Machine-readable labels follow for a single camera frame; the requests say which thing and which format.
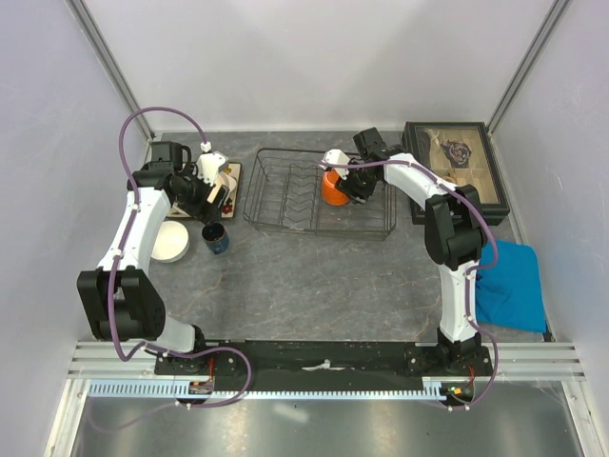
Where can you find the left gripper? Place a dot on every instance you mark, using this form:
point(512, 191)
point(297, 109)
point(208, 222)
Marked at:
point(204, 209)

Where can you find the blue cloth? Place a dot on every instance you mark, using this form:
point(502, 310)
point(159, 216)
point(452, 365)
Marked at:
point(509, 294)

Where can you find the white ribbed bowl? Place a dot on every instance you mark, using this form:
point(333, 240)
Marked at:
point(172, 242)

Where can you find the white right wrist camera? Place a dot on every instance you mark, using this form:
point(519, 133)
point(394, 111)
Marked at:
point(337, 160)

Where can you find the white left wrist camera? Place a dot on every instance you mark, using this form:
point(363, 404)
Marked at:
point(210, 163)

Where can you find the orange mug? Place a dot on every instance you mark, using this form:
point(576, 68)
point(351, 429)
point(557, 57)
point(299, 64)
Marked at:
point(329, 191)

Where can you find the black glass-lid jewelry box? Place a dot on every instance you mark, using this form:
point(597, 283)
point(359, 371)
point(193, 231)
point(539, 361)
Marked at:
point(460, 153)

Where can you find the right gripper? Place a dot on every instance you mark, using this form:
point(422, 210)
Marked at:
point(347, 187)

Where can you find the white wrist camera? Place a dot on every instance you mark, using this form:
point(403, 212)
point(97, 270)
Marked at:
point(337, 160)
point(210, 163)

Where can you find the square floral plate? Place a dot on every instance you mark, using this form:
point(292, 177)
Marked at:
point(236, 170)

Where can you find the cream plate blue spiral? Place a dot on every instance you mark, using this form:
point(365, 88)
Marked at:
point(233, 181)

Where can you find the grey slotted cable duct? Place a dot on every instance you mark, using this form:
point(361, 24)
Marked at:
point(186, 390)

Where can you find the small cream plate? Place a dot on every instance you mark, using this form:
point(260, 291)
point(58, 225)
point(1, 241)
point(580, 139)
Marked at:
point(220, 180)

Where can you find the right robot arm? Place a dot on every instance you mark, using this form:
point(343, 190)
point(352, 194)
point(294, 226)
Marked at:
point(454, 230)

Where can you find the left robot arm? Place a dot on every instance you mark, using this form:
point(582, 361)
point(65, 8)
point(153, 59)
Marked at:
point(119, 300)

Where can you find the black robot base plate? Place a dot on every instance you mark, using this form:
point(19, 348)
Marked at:
point(340, 365)

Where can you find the black wire dish rack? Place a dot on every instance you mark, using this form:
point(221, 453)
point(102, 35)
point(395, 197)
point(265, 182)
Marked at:
point(285, 194)

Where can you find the blue mug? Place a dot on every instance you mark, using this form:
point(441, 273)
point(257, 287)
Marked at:
point(216, 238)

